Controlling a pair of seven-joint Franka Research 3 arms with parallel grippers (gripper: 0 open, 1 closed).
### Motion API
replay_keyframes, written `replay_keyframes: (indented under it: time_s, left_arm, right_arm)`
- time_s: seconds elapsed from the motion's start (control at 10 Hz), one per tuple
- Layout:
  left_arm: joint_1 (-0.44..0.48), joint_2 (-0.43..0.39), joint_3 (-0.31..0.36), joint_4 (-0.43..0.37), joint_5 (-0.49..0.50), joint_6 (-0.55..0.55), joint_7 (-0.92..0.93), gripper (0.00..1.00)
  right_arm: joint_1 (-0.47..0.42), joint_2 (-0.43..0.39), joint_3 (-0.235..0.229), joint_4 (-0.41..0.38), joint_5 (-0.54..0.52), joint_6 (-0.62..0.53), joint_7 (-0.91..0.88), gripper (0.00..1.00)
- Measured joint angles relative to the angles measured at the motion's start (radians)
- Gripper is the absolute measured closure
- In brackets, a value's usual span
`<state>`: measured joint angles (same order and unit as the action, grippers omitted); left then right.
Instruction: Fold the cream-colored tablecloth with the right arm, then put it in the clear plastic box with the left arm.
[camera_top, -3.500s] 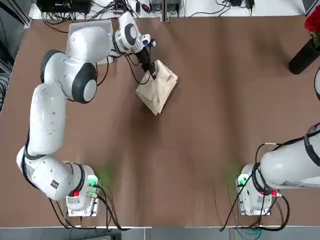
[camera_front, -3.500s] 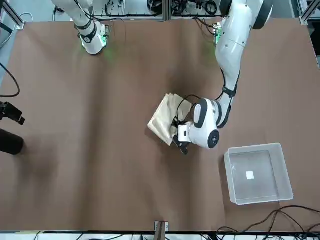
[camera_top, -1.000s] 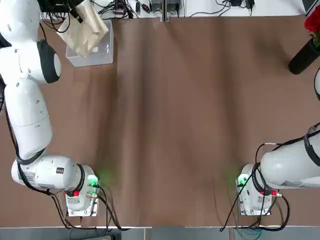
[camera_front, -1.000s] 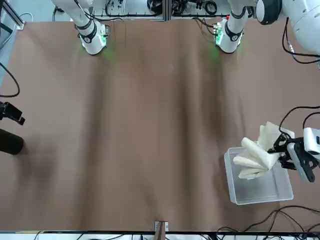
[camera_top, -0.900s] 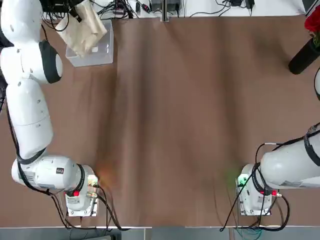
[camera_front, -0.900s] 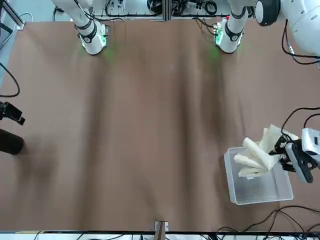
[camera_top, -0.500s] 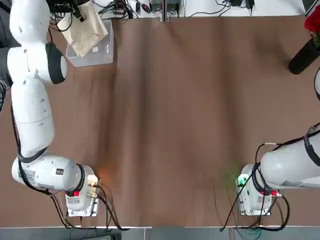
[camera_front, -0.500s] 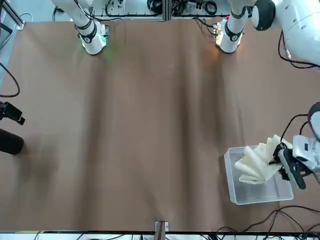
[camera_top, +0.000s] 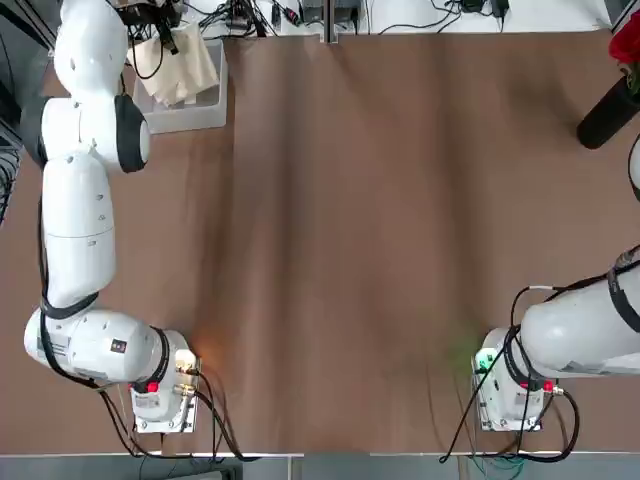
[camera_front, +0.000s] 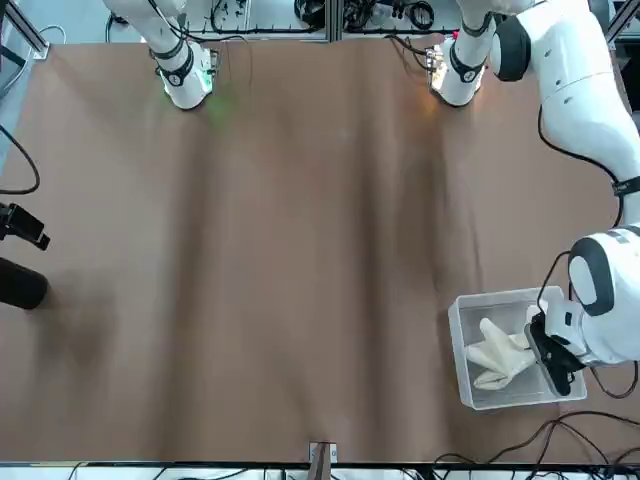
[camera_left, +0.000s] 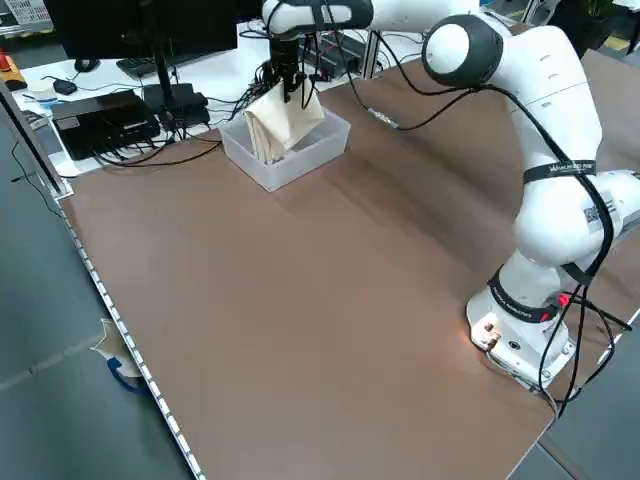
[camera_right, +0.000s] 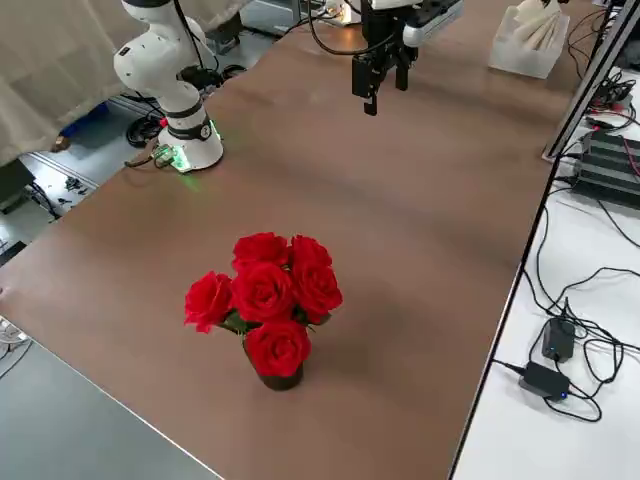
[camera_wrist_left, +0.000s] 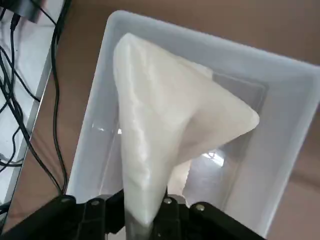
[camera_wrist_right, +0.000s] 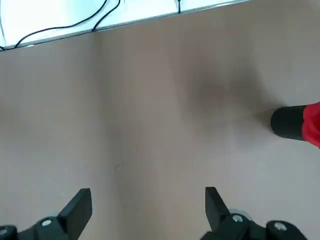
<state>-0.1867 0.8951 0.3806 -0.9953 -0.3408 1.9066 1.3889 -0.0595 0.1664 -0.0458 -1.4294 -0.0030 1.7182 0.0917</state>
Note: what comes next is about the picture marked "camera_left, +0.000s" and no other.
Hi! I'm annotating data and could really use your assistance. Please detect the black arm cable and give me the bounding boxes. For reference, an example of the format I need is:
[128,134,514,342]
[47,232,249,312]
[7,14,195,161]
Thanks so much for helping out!
[299,29,632,419]

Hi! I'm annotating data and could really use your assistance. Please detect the aluminium table edge rail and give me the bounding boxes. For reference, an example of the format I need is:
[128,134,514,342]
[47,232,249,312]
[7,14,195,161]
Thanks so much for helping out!
[58,197,207,480]

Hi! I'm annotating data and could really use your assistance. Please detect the white plastic crate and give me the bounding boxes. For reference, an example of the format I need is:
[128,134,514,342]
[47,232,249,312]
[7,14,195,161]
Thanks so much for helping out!
[0,0,54,25]

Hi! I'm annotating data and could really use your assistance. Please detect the black computer monitor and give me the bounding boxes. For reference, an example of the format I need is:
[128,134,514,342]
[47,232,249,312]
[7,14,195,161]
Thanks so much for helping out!
[43,0,239,62]

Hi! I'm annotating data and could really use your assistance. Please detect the aluminium frame beam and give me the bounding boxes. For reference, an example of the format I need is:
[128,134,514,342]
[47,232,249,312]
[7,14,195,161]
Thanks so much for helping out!
[0,79,74,201]

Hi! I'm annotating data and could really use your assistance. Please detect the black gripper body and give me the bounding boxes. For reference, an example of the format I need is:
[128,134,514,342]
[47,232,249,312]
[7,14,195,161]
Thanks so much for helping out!
[268,33,302,79]

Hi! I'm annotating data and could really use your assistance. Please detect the aluminium frame post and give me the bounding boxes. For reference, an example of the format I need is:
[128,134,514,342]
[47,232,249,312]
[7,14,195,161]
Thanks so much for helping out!
[363,29,390,82]

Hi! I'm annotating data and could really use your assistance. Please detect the black monitor stand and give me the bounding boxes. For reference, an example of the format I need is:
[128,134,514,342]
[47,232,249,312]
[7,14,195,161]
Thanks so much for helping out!
[141,0,210,129]

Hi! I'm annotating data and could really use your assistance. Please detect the black cable hub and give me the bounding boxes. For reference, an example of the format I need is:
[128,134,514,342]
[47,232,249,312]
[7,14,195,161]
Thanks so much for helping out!
[247,61,274,101]

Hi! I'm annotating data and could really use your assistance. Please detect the red emergency stop button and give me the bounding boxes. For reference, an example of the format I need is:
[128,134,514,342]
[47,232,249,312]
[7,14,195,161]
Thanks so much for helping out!
[0,48,25,91]

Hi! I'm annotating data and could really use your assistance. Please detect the torn white floor sticker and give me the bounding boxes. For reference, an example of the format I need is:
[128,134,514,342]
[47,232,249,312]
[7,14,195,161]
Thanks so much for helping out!
[89,318,151,397]

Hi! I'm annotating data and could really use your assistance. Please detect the black finned electronics box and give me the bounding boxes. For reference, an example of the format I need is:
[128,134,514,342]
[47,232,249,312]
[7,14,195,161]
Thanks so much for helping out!
[312,35,362,80]

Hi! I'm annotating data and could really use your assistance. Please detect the clear plastic box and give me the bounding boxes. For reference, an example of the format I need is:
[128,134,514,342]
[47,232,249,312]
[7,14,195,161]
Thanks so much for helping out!
[219,107,352,193]

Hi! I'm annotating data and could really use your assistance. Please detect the black keyboard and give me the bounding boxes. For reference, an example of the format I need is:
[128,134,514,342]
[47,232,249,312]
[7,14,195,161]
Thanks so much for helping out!
[115,53,177,78]

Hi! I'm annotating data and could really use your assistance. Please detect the black flat electronics box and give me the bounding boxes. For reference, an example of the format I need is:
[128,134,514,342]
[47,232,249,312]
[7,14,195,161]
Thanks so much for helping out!
[51,89,162,162]

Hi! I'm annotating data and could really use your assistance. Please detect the cream tablecloth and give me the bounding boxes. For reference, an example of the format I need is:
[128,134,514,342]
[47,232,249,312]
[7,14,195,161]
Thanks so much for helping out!
[243,81,326,165]

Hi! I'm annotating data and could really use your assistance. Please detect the white side desk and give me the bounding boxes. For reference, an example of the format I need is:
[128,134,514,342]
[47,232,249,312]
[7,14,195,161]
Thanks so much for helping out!
[14,9,381,177]

